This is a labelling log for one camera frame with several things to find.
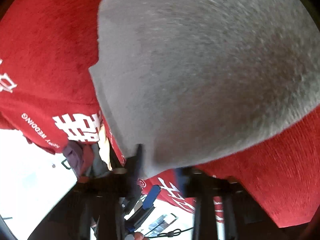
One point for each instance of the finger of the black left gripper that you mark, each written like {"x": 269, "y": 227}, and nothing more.
{"x": 138, "y": 218}

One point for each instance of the grey small garment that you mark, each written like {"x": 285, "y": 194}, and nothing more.
{"x": 198, "y": 80}

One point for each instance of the purple and grey clothes pile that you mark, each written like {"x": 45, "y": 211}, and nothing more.
{"x": 89, "y": 161}

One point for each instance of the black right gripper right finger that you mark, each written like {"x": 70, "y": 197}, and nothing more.
{"x": 186, "y": 179}

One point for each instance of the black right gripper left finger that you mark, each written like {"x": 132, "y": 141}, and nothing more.
{"x": 133, "y": 167}

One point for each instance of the red bedspread with white print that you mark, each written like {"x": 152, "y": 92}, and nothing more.
{"x": 47, "y": 93}

